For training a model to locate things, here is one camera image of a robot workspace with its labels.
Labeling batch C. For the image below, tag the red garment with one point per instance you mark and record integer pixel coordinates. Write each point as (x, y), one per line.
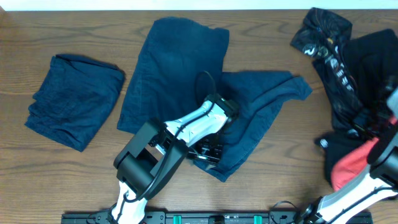
(351, 165)

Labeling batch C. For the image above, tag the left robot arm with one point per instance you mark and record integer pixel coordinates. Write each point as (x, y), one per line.
(152, 156)

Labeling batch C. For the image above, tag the black patterned sports shirt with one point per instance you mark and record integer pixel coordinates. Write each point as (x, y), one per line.
(322, 37)

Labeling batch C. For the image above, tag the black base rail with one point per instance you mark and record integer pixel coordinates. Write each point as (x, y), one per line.
(159, 217)

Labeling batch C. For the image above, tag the folded navy blue garment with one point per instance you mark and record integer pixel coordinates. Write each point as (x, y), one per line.
(75, 99)

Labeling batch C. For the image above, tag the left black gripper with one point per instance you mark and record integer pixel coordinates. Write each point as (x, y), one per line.
(209, 149)

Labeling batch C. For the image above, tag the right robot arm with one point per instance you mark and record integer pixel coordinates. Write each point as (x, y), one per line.
(377, 181)

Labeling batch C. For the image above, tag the navy blue denim shorts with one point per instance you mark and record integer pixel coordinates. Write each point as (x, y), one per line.
(180, 63)

